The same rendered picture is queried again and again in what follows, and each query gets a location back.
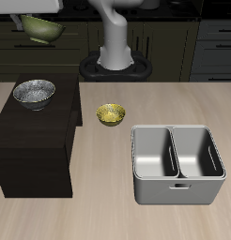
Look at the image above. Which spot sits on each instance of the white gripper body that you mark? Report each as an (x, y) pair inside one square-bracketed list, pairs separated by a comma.
[(26, 6)]

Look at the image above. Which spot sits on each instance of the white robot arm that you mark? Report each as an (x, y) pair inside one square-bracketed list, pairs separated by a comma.
[(115, 40)]

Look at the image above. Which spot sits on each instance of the dark wooden cabinet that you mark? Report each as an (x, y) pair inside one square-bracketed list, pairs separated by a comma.
[(33, 137)]

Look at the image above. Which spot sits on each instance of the white basket with two bins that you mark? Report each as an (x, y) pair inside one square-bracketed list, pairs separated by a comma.
[(180, 175)]

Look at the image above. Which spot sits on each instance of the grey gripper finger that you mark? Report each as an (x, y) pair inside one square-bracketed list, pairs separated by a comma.
[(16, 21)]

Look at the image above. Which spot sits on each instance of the dark kitchen cupboards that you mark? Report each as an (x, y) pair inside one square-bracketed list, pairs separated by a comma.
[(170, 47)]

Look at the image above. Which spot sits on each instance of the green bowl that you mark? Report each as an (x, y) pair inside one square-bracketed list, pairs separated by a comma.
[(42, 29)]

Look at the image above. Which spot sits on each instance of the yellow bowl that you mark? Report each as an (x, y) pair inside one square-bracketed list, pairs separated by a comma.
[(110, 114)]

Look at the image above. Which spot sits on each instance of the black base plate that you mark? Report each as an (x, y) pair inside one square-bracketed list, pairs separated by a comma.
[(142, 70)]

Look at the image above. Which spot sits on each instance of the black bowl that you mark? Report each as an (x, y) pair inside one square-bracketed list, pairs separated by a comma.
[(34, 92)]

